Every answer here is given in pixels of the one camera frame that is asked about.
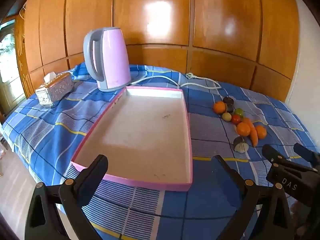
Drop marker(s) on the pink shallow tray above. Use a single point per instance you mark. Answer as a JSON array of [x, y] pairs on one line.
[[145, 135]]

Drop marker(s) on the dark cylindrical toy roll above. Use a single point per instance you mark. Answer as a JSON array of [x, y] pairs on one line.
[[230, 108], [228, 100], [240, 144]]

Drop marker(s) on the orange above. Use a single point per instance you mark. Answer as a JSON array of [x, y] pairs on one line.
[[243, 129], [261, 132], [219, 107]]

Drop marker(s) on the carrot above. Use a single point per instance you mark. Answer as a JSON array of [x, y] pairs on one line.
[[253, 135]]

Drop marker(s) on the green round fruit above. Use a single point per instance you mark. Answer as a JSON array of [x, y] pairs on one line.
[[239, 111]]

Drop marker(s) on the window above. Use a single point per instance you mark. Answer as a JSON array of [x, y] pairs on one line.
[[7, 55]]

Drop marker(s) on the beige round fruit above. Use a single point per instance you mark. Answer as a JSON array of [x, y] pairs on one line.
[[226, 117]]

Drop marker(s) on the blue plaid tablecloth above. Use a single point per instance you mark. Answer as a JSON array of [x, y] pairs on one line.
[[45, 130]]

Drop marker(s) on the silver tissue box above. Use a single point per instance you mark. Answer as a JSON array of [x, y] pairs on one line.
[[55, 88]]

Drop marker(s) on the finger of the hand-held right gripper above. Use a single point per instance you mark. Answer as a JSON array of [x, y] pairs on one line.
[[308, 156], [287, 177]]

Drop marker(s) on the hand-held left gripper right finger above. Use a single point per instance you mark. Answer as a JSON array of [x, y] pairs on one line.
[[221, 167]]

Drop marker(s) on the wooden wardrobe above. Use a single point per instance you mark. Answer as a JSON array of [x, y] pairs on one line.
[[162, 17]]

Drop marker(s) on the red tomato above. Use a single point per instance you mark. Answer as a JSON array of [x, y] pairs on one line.
[[235, 119]]

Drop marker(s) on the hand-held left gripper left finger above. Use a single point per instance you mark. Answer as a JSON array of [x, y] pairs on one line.
[[96, 166]]

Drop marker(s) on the pink electric kettle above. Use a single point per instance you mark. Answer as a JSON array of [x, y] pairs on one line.
[[112, 57]]

